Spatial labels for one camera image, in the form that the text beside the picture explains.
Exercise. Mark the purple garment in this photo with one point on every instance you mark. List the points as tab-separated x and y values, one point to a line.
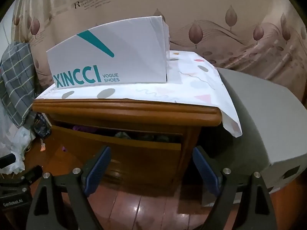
82	129

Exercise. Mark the blue snack packet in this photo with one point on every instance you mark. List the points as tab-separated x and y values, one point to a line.
43	129

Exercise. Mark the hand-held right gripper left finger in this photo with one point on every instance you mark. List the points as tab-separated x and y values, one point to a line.
99	170

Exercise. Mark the orange wrapper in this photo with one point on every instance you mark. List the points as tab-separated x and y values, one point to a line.
43	147

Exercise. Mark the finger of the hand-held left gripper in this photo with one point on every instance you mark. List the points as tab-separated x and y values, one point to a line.
33	173

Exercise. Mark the white patterned cloth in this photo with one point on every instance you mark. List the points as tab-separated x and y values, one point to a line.
168	91

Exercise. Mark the white XINCCI paper bag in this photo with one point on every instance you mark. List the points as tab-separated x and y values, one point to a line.
108	43

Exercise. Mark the wooden nightstand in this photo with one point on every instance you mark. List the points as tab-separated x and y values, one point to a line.
120	113

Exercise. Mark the white floral cloth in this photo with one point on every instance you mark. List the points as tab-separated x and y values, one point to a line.
14	143

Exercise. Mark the pale grey garment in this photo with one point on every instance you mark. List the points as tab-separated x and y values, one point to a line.
122	135

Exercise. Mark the leaf print bed sheet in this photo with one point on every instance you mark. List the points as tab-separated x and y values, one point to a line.
191	4

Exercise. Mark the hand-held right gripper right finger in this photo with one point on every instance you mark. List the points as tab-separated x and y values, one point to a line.
206	172

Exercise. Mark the grey plaid cloth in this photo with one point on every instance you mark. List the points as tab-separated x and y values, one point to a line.
16	81

